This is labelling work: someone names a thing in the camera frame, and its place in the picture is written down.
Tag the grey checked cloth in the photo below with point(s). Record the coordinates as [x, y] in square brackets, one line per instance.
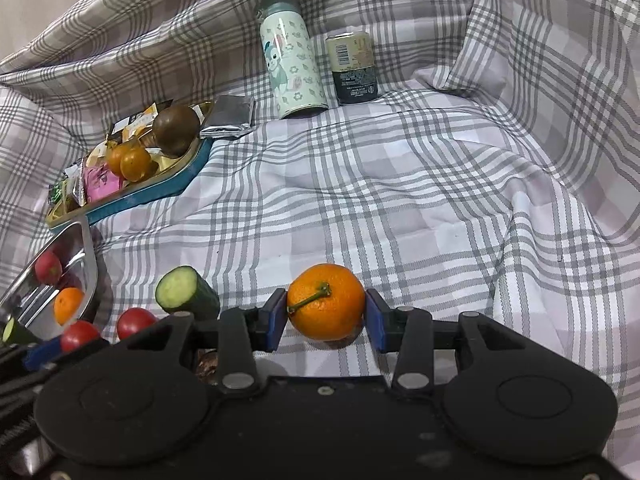
[400, 185]

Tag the clear brown snack packet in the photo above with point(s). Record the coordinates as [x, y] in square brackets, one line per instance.
[76, 183]

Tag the black snack packet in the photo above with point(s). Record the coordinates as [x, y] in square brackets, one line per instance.
[122, 126]

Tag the yellow pastry packet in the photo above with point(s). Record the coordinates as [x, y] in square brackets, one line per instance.
[145, 116]

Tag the cartoon print thermos bottle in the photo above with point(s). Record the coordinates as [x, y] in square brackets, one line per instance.
[295, 60]

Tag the cucumber piece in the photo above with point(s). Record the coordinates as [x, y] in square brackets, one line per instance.
[182, 292]
[12, 332]

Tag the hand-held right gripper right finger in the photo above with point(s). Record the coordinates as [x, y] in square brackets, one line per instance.
[377, 322]

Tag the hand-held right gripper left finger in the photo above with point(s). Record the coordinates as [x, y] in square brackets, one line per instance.
[275, 317]

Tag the green candy wrapper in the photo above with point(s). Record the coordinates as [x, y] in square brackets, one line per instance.
[57, 194]

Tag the blue and gold tin tray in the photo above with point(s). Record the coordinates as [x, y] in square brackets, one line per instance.
[150, 195]

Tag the stainless steel tray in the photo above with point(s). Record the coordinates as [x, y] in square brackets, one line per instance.
[27, 292]

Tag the dark green drink can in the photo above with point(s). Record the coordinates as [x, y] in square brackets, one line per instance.
[352, 67]

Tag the orange tangerine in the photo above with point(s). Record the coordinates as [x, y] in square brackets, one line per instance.
[68, 305]

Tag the tangerine with green stem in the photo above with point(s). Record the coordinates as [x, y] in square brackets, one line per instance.
[326, 310]

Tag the red radish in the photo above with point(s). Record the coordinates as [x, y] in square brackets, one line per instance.
[48, 267]

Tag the red tomato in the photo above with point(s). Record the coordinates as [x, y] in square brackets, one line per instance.
[136, 322]
[79, 335]

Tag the silver foil packet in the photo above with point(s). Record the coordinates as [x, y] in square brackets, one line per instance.
[227, 117]

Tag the pink snack packet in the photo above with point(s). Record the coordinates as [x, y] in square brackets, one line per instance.
[100, 183]

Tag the dark water chestnut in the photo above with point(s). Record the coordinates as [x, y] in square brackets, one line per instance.
[207, 362]

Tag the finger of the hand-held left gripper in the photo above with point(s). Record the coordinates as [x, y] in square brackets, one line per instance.
[42, 353]

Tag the white and yellow candy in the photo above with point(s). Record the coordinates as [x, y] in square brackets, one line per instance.
[100, 153]

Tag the brown round fruit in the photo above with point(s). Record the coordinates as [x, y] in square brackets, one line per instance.
[175, 130]

